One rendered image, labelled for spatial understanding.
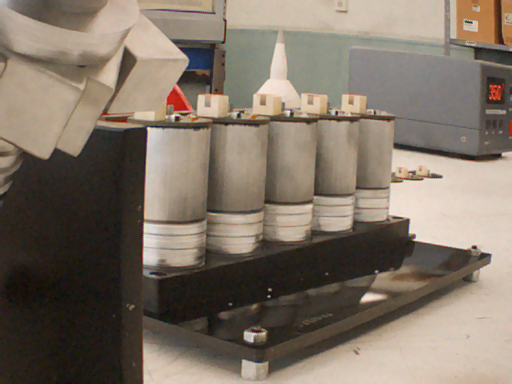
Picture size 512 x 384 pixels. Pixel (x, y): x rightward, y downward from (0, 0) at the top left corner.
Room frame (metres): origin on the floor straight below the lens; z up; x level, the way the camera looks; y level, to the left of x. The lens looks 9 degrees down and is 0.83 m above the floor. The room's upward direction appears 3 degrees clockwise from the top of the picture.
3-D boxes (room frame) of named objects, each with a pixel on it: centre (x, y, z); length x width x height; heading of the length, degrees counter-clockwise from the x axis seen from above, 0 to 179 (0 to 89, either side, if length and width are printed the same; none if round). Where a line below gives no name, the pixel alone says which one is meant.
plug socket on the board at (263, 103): (0.31, 0.00, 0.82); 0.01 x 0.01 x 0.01; 54
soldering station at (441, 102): (0.89, -0.18, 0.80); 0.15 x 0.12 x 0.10; 53
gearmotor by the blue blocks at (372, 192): (0.36, -0.04, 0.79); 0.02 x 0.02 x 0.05
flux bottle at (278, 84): (0.68, -0.01, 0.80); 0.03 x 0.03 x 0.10
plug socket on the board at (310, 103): (0.33, -0.02, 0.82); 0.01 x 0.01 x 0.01; 54
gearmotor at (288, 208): (0.31, -0.01, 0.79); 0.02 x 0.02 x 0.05
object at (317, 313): (0.30, -0.02, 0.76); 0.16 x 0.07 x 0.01; 144
